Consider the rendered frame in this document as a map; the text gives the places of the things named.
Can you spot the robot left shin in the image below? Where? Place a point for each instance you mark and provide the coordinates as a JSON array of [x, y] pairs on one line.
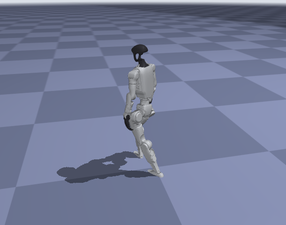
[[150, 157]]

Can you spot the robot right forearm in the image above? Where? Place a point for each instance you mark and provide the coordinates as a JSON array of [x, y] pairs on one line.
[[150, 98]]

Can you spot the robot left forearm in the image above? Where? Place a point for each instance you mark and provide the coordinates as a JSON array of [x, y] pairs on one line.
[[129, 105]]

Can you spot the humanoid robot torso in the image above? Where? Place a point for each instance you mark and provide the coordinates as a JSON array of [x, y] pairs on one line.
[[144, 88]]

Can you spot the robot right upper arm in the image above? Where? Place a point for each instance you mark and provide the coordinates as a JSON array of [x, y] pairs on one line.
[[155, 81]]

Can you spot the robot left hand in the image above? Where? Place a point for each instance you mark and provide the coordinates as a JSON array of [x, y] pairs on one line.
[[127, 122]]

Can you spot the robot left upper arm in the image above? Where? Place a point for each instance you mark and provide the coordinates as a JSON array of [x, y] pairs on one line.
[[133, 76]]

